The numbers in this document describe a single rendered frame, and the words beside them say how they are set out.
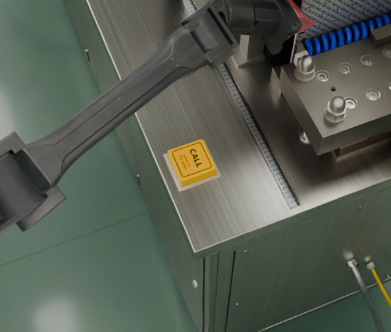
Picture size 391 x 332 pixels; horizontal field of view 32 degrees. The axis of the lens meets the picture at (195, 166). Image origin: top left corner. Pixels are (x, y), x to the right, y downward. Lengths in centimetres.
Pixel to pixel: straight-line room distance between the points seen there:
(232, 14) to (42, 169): 40
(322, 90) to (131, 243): 112
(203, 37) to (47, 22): 170
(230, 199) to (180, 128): 17
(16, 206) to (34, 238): 136
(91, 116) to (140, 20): 57
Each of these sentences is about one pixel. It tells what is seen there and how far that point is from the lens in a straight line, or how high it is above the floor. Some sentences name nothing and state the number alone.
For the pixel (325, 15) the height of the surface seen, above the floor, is 108.
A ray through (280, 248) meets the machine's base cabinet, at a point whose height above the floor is 75.
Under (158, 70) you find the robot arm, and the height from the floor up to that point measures 122.
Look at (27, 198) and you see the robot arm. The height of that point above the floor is 124.
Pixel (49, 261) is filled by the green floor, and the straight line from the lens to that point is 218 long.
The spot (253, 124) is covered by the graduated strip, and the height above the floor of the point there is 90.
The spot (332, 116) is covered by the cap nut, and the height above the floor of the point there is 104.
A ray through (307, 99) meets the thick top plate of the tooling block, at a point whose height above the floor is 103.
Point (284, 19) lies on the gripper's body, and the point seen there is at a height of 114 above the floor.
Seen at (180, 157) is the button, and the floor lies 92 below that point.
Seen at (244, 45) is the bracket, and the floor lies 94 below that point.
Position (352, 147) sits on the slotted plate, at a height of 93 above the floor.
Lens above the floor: 199
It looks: 61 degrees down
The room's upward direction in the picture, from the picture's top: 1 degrees counter-clockwise
